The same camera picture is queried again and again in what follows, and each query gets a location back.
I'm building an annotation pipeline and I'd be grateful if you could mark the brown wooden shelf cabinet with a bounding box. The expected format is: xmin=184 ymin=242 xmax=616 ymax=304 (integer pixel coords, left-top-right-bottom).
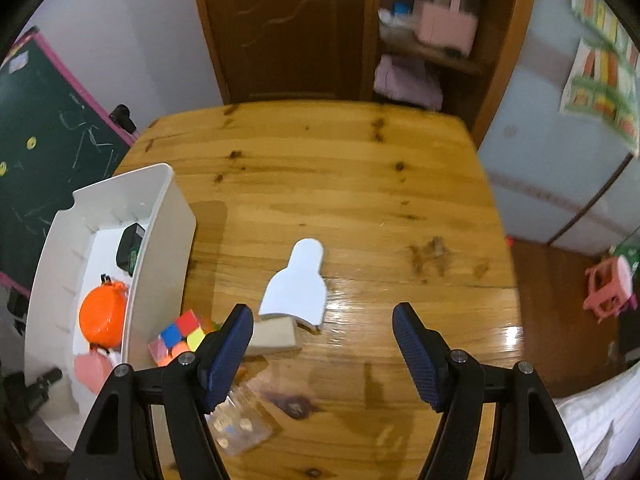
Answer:
xmin=362 ymin=0 xmax=541 ymax=146

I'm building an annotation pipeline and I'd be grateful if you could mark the colourful wall poster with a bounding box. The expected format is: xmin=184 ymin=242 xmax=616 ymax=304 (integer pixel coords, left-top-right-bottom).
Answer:
xmin=570 ymin=0 xmax=640 ymax=68
xmin=559 ymin=37 xmax=640 ymax=156

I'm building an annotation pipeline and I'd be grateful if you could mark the pale blue wardrobe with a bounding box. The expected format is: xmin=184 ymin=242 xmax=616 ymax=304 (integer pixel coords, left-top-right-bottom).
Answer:
xmin=475 ymin=0 xmax=640 ymax=256

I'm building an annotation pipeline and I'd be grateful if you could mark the pink plastic stool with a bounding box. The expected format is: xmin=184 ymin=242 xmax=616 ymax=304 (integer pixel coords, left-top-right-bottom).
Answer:
xmin=582 ymin=255 xmax=636 ymax=318

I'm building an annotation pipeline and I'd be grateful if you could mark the green chalkboard with pink frame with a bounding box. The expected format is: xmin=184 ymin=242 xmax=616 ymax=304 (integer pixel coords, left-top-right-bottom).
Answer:
xmin=0 ymin=25 xmax=136 ymax=301

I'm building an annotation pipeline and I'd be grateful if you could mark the white checked blanket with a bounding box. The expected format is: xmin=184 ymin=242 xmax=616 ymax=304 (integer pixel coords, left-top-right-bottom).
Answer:
xmin=552 ymin=360 xmax=640 ymax=480

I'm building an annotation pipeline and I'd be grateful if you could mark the orange round case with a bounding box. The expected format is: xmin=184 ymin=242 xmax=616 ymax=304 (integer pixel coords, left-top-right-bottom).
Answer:
xmin=79 ymin=274 xmax=132 ymax=356

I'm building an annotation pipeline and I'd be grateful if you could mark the white plastic storage bin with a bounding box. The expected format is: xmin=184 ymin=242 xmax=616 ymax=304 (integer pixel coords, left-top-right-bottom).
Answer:
xmin=24 ymin=162 xmax=197 ymax=453

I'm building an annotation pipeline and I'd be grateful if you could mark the white bottle-shaped board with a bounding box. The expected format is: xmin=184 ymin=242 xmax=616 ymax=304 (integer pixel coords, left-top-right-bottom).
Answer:
xmin=258 ymin=238 xmax=328 ymax=336

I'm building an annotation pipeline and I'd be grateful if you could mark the wooden block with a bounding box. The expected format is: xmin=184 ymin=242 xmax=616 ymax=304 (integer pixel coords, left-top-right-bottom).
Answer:
xmin=247 ymin=316 xmax=302 ymax=356

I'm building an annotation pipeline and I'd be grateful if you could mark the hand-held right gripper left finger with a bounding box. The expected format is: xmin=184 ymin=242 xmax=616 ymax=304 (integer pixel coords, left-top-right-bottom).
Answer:
xmin=65 ymin=304 xmax=255 ymax=480

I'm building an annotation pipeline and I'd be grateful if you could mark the black tripod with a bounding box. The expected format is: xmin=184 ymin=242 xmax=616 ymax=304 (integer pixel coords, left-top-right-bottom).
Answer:
xmin=0 ymin=367 xmax=63 ymax=411

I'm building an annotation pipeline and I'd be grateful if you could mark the brown wooden door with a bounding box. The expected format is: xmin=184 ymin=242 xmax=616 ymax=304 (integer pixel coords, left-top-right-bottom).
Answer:
xmin=189 ymin=0 xmax=381 ymax=106

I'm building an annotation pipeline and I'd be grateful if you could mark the dark green box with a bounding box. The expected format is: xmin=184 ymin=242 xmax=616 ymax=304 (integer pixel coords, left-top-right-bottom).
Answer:
xmin=116 ymin=223 xmax=147 ymax=277

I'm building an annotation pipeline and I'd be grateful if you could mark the pink folded cloth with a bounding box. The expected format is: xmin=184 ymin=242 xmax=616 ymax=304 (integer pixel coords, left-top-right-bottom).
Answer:
xmin=374 ymin=55 xmax=445 ymax=111

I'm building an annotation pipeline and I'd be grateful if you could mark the green patterned bag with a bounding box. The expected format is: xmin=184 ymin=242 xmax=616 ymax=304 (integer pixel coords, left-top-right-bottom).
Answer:
xmin=610 ymin=242 xmax=640 ymax=266

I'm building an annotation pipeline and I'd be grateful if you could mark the colourful puzzle cube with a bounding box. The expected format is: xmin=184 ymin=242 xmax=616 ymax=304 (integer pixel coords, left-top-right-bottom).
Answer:
xmin=147 ymin=309 xmax=213 ymax=368

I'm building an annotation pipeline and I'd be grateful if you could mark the white plastic bag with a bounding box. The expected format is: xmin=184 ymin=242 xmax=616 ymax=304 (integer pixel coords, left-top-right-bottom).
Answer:
xmin=378 ymin=7 xmax=416 ymax=31

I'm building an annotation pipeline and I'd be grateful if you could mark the pink round case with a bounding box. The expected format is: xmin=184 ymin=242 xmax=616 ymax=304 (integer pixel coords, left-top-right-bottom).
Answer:
xmin=74 ymin=350 xmax=118 ymax=396

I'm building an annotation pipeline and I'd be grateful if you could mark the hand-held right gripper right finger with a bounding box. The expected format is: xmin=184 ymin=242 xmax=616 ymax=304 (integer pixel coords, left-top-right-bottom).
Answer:
xmin=391 ymin=302 xmax=586 ymax=480

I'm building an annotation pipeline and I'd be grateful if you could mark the black easel knob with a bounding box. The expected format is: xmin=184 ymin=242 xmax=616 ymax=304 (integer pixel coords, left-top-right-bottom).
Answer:
xmin=110 ymin=104 xmax=138 ymax=133
xmin=7 ymin=292 xmax=28 ymax=336

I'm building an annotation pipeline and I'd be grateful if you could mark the clear plastic box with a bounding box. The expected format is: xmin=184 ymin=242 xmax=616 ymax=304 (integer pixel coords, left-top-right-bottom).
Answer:
xmin=207 ymin=377 xmax=275 ymax=457

